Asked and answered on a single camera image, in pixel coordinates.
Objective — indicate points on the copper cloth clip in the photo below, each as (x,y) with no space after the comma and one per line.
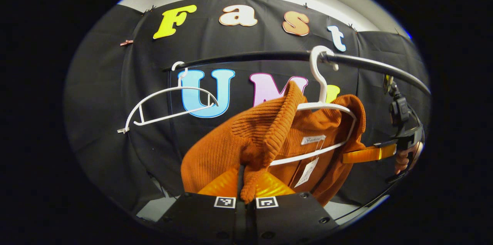
(126,42)

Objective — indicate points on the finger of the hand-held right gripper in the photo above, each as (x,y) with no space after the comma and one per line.
(366,154)

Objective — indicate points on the white plastic clothes hanger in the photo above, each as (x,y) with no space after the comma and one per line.
(173,114)
(320,83)

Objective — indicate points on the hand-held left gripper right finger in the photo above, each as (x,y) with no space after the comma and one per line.
(292,218)

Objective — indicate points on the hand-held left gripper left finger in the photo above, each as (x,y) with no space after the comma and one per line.
(204,218)

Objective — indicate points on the black clothes rack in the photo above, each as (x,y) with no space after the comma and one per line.
(366,62)

